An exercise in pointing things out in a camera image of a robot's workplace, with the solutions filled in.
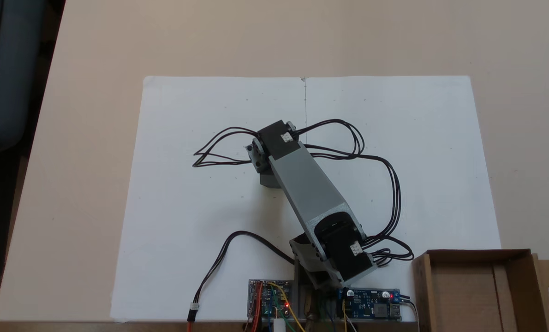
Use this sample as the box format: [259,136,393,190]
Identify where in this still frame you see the green circuit board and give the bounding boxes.
[248,279,294,320]

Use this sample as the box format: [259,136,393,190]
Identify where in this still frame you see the blue circuit board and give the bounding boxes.
[338,288,402,320]

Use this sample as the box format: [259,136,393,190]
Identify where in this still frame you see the brown cardboard box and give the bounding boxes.
[412,249,549,332]

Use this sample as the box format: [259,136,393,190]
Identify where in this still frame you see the dark office chair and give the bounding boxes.
[0,0,66,289]

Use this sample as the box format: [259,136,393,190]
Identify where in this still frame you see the black arm wire bundle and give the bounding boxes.
[361,235,415,268]
[297,119,403,246]
[192,126,260,168]

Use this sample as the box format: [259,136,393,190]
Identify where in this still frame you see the black cable with white connector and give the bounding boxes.
[186,230,297,332]

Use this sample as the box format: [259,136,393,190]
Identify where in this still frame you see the yellow wire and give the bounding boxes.
[267,282,304,332]

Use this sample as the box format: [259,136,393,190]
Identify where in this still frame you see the red wires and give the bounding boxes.
[251,282,263,332]

